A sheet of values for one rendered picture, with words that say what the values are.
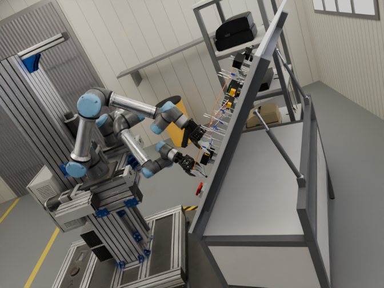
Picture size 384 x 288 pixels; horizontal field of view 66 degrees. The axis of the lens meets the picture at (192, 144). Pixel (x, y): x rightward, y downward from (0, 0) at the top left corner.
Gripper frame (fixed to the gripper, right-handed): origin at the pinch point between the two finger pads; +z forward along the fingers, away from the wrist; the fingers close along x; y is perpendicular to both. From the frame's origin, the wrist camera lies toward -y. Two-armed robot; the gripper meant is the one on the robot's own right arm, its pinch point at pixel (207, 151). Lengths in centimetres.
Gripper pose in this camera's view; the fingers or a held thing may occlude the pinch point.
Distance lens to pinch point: 166.5
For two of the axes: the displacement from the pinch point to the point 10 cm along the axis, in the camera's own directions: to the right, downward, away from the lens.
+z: 7.2, 7.0, 0.6
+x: 2.6, -3.5, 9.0
